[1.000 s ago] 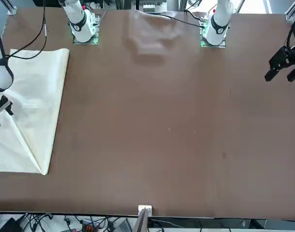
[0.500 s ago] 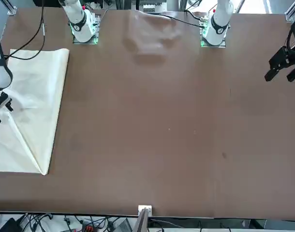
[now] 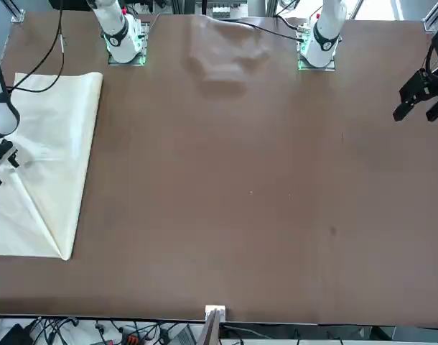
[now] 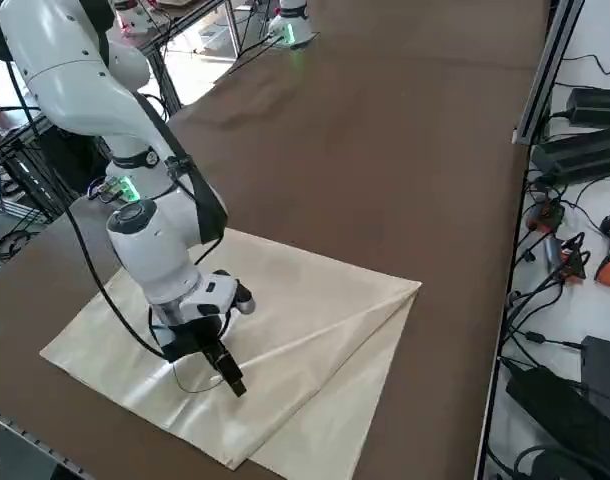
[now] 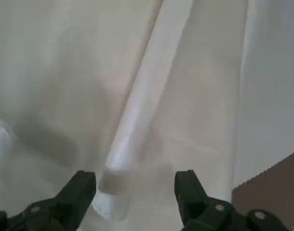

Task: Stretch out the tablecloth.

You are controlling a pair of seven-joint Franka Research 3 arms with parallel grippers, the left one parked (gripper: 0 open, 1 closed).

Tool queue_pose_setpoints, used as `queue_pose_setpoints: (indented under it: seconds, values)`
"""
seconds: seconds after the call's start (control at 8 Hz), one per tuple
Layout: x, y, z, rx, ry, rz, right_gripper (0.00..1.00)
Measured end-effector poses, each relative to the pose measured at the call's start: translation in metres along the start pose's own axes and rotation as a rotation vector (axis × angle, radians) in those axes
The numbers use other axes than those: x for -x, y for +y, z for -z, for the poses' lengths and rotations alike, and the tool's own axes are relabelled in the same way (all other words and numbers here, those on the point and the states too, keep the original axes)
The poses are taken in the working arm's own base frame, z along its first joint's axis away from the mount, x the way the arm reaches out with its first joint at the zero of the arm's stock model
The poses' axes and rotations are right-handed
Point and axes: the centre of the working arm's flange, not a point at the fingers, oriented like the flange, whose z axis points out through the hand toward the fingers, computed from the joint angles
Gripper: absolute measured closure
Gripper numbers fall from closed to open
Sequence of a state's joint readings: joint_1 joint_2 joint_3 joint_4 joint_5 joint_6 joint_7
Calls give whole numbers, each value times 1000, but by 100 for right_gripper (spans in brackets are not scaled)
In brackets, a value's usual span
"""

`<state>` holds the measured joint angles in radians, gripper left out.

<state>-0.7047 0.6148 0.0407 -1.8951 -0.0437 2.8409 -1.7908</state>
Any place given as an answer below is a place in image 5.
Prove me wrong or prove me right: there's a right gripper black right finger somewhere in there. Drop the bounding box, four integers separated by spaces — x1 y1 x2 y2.
174 169 286 231

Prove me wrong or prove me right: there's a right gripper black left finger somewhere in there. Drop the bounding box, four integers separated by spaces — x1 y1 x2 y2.
0 170 97 231

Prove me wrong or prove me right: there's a cream white tablecloth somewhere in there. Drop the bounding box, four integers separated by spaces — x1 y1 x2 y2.
0 0 294 231

